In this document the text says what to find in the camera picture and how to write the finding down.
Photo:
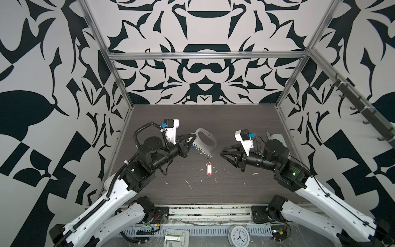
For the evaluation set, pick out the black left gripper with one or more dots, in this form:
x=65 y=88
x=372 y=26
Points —
x=183 y=145

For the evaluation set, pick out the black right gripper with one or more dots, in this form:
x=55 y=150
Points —
x=241 y=156

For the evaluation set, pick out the perforated metal crescent plate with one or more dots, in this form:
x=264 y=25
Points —
x=205 y=142

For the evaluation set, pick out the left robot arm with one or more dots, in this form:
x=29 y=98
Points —
x=157 y=145

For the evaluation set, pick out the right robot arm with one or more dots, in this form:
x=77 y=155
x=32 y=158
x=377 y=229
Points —
x=340 y=222

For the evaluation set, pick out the mint green glasses case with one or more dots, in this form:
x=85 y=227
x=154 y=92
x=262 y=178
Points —
x=278 y=137

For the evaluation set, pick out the white table clock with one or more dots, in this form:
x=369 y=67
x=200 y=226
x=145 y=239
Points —
x=238 y=236

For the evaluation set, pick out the small green circuit board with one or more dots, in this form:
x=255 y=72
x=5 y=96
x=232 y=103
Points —
x=280 y=232

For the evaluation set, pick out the white plastic hinge block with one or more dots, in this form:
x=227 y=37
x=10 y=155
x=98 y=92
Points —
x=176 y=238

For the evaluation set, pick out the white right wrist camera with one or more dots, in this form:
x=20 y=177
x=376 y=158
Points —
x=245 y=137

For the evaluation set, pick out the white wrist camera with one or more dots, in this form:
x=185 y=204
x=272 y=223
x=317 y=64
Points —
x=170 y=128
x=245 y=137

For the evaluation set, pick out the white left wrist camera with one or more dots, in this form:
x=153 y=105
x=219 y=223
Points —
x=170 y=128

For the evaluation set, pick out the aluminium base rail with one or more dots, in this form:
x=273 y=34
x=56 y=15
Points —
x=216 y=211

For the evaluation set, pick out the black wall hook rail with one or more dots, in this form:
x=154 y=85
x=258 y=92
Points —
x=362 y=106

